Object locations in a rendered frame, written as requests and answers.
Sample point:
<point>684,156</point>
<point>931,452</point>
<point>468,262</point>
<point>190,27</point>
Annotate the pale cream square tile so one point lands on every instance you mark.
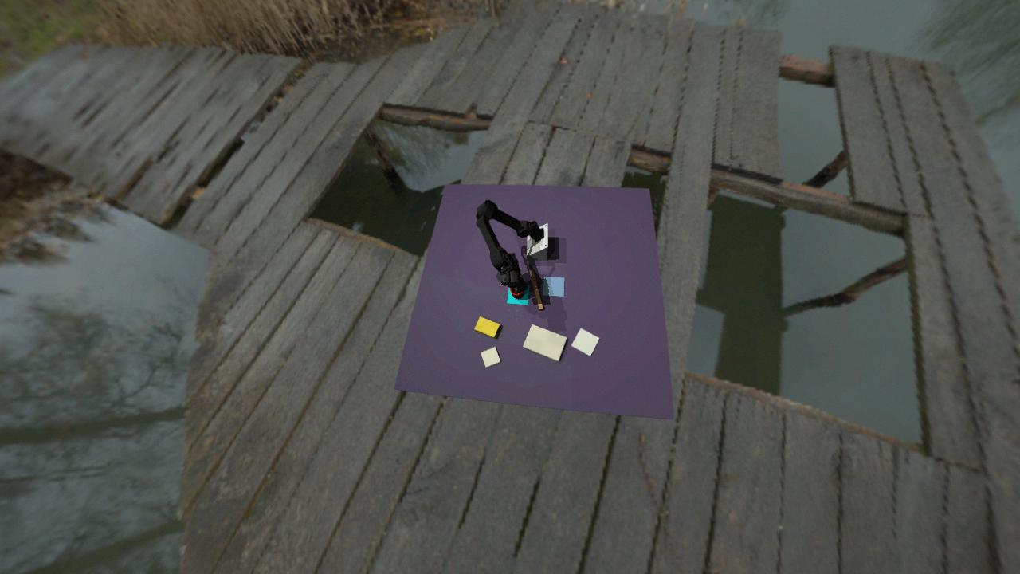
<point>585,342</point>

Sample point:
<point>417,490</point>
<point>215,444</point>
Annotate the light brown wooden bar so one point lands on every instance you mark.
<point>536,290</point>

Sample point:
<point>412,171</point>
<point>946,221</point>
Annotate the cream flat square block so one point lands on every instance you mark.
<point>490,357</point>

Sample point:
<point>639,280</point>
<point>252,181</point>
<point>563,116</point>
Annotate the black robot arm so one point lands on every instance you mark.
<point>509,275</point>

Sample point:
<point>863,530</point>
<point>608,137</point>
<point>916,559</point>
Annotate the cream flat bar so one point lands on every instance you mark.
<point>544,342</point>

